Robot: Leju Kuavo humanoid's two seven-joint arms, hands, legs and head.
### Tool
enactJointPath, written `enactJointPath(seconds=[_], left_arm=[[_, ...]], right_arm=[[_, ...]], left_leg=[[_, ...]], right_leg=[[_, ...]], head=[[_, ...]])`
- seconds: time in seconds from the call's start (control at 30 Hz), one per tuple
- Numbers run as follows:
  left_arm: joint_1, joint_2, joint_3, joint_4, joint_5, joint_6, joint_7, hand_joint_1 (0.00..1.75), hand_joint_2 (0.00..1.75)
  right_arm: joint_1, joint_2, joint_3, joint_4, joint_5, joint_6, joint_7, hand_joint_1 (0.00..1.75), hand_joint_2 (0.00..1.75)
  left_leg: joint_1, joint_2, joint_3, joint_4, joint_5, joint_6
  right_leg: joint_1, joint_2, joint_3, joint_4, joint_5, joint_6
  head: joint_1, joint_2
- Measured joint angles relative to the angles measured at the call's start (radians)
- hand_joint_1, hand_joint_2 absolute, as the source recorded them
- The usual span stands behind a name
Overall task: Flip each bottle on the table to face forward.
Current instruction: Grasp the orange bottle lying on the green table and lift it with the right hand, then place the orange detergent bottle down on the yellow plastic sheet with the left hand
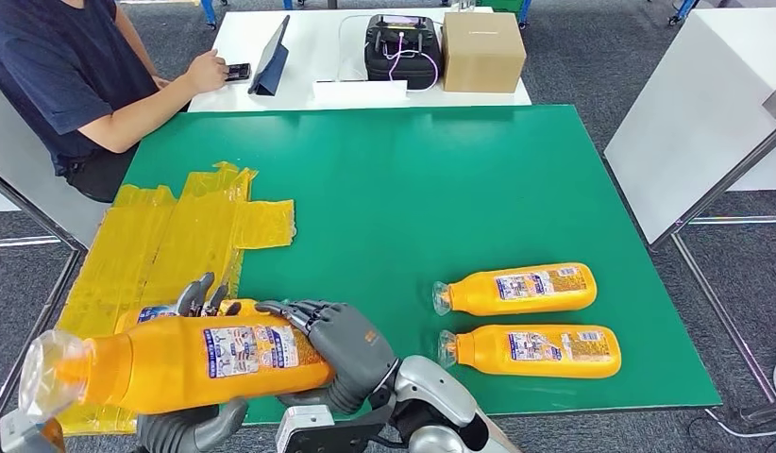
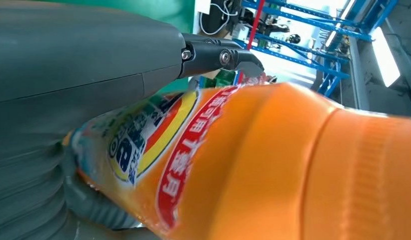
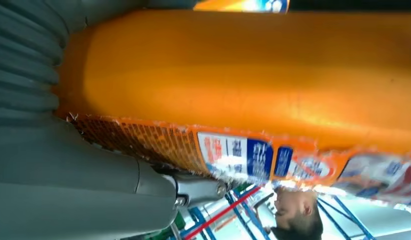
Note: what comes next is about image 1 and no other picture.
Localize white table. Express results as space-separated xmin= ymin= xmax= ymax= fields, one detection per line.
xmin=0 ymin=75 xmax=110 ymax=432
xmin=187 ymin=7 xmax=533 ymax=114
xmin=603 ymin=8 xmax=776 ymax=405

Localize green plastic crate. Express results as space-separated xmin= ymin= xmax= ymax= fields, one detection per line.
xmin=475 ymin=0 xmax=527 ymax=15

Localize yellow taped cardboard sheet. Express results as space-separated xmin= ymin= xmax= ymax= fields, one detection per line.
xmin=53 ymin=162 xmax=297 ymax=438

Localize blue metal rack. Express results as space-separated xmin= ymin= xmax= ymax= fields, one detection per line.
xmin=667 ymin=0 xmax=700 ymax=27

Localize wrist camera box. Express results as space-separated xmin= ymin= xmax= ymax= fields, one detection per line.
xmin=0 ymin=409 xmax=67 ymax=453
xmin=274 ymin=404 xmax=337 ymax=453

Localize black controller case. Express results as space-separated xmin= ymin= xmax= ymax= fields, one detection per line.
xmin=363 ymin=14 xmax=444 ymax=92

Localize person's right hand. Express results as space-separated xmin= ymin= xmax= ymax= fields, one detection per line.
xmin=184 ymin=48 xmax=231 ymax=96

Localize green table mat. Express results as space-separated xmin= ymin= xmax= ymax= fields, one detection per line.
xmin=115 ymin=104 xmax=722 ymax=427

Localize white floor cable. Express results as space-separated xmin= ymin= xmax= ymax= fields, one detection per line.
xmin=703 ymin=340 xmax=776 ymax=440

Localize dark blue tablet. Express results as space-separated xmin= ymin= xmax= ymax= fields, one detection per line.
xmin=246 ymin=15 xmax=292 ymax=98

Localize orange plastic bottle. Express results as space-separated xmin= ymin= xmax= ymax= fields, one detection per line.
xmin=436 ymin=324 xmax=623 ymax=380
xmin=114 ymin=297 xmax=261 ymax=336
xmin=431 ymin=262 xmax=599 ymax=318
xmin=17 ymin=312 xmax=336 ymax=421

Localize grey metal stand foot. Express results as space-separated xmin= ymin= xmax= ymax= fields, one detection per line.
xmin=737 ymin=399 xmax=776 ymax=431

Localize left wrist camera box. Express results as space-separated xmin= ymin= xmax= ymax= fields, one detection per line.
xmin=0 ymin=409 xmax=67 ymax=453

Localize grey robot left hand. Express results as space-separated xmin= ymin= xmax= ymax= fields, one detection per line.
xmin=136 ymin=271 xmax=250 ymax=453

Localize brown cardboard box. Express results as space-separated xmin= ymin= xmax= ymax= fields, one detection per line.
xmin=441 ymin=12 xmax=528 ymax=95

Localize person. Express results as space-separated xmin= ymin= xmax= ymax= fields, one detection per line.
xmin=0 ymin=0 xmax=231 ymax=205

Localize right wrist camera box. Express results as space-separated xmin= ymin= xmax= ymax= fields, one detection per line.
xmin=274 ymin=404 xmax=337 ymax=453

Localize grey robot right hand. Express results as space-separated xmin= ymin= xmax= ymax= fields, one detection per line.
xmin=254 ymin=299 xmax=400 ymax=416

